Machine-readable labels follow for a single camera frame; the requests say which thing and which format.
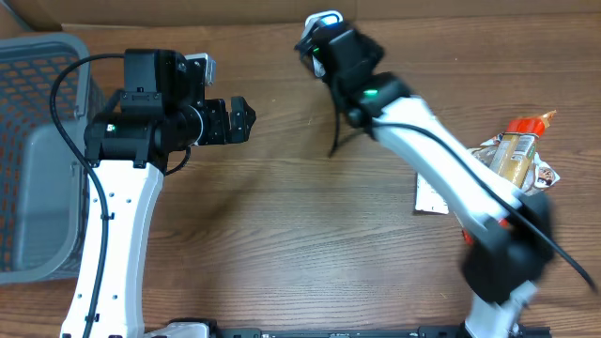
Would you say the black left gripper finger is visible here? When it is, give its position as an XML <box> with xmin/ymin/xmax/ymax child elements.
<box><xmin>230</xmin><ymin>96</ymin><xmax>256</xmax><ymax>127</ymax></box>
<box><xmin>228</xmin><ymin>123</ymin><xmax>249</xmax><ymax>144</ymax></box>

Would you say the white gold-capped cream tube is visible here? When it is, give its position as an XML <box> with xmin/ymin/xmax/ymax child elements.
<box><xmin>414</xmin><ymin>174</ymin><xmax>449</xmax><ymax>214</ymax></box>

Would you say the orange spaghetti pasta packet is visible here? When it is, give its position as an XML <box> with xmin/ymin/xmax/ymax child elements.
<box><xmin>459</xmin><ymin>109</ymin><xmax>558</xmax><ymax>248</ymax></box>

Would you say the beige Pantree snack pouch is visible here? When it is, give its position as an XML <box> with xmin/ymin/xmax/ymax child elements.
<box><xmin>469</xmin><ymin>132</ymin><xmax>560</xmax><ymax>195</ymax></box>

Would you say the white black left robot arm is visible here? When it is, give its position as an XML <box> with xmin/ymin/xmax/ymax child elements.
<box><xmin>61</xmin><ymin>49</ymin><xmax>256</xmax><ymax>337</ymax></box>

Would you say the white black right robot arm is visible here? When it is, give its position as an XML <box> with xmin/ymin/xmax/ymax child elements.
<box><xmin>298</xmin><ymin>22</ymin><xmax>557</xmax><ymax>337</ymax></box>

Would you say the white black barcode scanner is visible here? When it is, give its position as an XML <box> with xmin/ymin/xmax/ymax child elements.
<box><xmin>301</xmin><ymin>9</ymin><xmax>344</xmax><ymax>78</ymax></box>

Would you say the grey plastic shopping basket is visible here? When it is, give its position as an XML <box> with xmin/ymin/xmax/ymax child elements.
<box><xmin>1</xmin><ymin>34</ymin><xmax>89</xmax><ymax>284</ymax></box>

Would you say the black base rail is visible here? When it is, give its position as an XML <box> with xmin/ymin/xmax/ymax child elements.
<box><xmin>140</xmin><ymin>317</ymin><xmax>551</xmax><ymax>338</ymax></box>

